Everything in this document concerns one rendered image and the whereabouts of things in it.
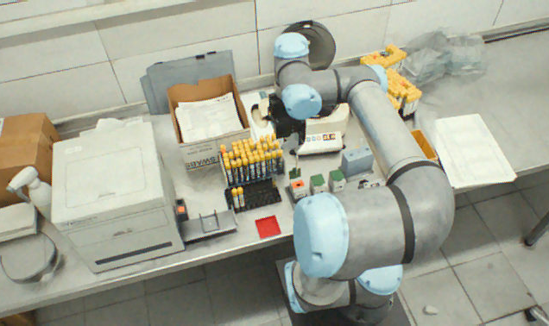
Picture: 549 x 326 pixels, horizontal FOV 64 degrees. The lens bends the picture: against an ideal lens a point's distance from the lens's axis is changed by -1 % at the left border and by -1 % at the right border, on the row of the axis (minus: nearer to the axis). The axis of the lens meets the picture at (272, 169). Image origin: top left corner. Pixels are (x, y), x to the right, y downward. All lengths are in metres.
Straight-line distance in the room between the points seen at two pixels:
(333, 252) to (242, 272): 1.71
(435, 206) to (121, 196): 0.78
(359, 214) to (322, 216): 0.05
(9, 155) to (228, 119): 0.71
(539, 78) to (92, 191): 1.71
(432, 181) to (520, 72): 1.45
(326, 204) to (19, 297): 1.09
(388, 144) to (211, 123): 0.94
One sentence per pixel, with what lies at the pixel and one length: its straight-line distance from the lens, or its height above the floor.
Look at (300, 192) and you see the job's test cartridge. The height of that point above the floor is 0.93.
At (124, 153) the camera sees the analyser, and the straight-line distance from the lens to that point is 1.25.
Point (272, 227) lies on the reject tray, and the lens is 1.39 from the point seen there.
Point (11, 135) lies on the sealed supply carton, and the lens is 1.63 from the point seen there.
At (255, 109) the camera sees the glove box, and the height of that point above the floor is 0.92.
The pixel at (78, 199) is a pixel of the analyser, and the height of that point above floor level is 1.17.
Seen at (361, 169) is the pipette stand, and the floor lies 0.90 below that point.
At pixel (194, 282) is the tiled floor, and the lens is 2.30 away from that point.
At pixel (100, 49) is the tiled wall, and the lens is 1.61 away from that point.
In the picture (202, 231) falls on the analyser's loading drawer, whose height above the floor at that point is 0.91.
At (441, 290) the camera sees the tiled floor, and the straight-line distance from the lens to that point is 2.36.
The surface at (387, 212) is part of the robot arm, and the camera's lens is 0.61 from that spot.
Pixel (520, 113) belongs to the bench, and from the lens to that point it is 1.90.
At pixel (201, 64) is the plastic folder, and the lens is 1.65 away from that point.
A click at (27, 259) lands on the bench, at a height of 0.87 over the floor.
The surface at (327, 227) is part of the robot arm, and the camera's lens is 0.59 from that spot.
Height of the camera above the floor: 2.08
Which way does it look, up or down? 53 degrees down
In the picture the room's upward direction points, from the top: 3 degrees counter-clockwise
